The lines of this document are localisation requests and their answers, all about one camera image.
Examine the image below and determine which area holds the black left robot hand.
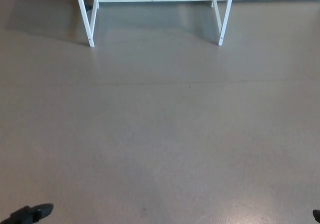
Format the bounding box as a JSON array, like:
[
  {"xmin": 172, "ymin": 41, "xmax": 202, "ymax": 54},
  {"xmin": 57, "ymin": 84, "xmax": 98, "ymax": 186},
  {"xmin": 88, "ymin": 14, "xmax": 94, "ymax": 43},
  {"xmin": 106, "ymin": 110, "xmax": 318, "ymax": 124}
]
[{"xmin": 0, "ymin": 203, "xmax": 55, "ymax": 224}]

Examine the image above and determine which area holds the white table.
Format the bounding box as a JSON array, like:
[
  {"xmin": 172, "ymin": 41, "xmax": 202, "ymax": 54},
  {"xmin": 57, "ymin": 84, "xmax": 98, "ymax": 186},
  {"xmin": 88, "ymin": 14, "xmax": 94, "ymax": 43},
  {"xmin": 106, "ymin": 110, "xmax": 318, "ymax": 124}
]
[{"xmin": 74, "ymin": 0, "xmax": 236, "ymax": 47}]

